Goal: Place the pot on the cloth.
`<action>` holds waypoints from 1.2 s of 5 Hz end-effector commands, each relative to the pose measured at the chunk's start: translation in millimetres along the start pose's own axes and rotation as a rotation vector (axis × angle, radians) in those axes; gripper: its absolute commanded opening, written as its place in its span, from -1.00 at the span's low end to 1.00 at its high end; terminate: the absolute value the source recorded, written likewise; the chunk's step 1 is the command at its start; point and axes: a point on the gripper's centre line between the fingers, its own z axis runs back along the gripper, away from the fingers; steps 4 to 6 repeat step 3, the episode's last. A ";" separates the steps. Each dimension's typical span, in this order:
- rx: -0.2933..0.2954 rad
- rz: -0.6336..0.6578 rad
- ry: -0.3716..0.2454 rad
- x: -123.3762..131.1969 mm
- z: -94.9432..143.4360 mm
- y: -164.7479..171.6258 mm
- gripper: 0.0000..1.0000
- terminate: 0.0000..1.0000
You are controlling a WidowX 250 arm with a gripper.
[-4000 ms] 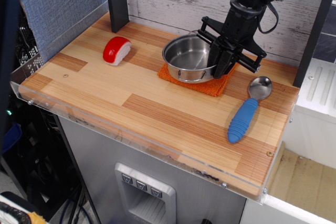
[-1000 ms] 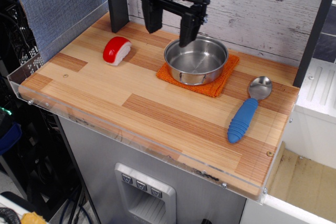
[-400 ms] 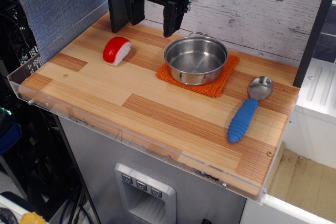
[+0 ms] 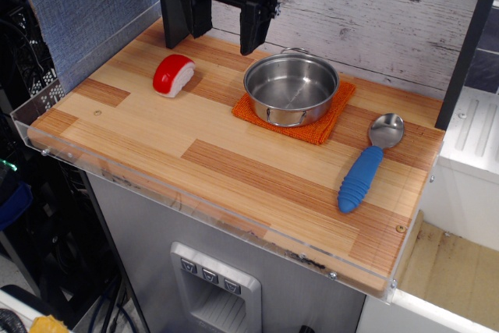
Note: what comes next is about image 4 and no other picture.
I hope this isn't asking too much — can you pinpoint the orange knitted cloth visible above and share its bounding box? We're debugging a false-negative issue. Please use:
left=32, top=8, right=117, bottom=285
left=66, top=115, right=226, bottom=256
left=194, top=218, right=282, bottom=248
left=232, top=81, right=356, bottom=145

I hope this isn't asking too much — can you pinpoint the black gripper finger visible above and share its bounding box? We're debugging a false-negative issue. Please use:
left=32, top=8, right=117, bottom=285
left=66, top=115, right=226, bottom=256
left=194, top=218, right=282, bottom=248
left=239, top=2, right=273, bottom=55
left=180, top=0, right=212, bottom=38

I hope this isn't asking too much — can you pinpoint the grey toy fridge cabinet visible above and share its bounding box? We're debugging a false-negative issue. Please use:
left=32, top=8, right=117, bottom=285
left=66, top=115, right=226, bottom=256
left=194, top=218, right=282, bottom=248
left=90, top=176, right=365, bottom=332

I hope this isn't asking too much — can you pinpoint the stainless steel pan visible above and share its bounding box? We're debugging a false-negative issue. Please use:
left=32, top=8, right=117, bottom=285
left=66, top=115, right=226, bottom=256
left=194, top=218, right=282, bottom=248
left=243, top=48, right=340, bottom=128

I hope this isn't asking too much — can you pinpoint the blue handled metal spoon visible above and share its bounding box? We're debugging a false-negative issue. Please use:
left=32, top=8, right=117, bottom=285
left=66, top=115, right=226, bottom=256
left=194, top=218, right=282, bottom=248
left=338, top=113, right=405, bottom=213

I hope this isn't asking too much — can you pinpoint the white toy sink unit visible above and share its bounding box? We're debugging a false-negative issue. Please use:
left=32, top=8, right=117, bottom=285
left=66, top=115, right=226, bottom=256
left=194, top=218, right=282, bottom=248
left=358, top=87, right=498, bottom=332

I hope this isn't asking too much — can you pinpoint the red and white toy sushi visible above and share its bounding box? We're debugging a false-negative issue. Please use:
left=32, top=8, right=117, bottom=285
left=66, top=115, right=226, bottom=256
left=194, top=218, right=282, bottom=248
left=153, top=54, right=196, bottom=98

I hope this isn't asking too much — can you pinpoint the dark right frame post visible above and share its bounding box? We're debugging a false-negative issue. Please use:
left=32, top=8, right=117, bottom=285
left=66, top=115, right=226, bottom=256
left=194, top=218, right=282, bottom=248
left=434, top=0, right=494, bottom=130

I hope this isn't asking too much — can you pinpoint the blue fabric panel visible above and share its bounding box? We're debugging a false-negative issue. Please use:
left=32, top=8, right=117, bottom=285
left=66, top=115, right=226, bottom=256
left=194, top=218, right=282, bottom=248
left=29, top=0, right=161, bottom=93

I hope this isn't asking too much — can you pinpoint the clear acrylic table guard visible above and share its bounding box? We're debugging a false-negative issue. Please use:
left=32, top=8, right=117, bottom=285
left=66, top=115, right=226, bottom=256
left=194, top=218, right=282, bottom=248
left=12, top=79, right=444, bottom=299

